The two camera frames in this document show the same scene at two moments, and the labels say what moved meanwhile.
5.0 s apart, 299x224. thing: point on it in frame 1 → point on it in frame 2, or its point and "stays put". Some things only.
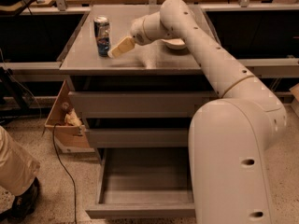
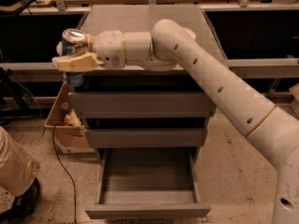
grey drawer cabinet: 142,98 stays put
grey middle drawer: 139,137 stays put
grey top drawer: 139,104 stays put
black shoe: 21,205 stays put
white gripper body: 137,30 → 108,49
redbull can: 103,35 → 73,39
